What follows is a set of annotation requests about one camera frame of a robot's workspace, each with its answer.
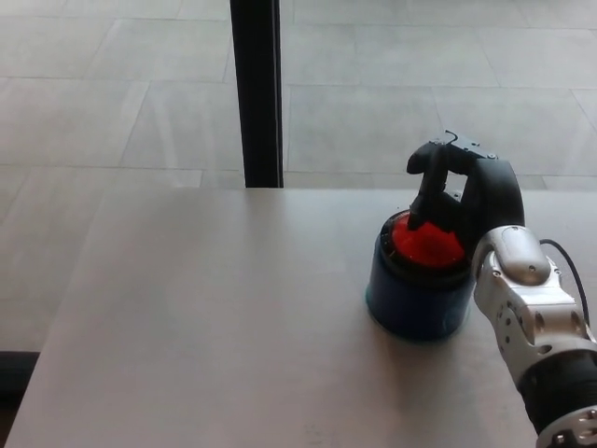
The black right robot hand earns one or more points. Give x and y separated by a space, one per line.
485 196

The red dome push button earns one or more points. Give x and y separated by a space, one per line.
410 298

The black floor base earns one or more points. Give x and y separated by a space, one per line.
14 373

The black upright window frame post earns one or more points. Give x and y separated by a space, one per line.
261 93

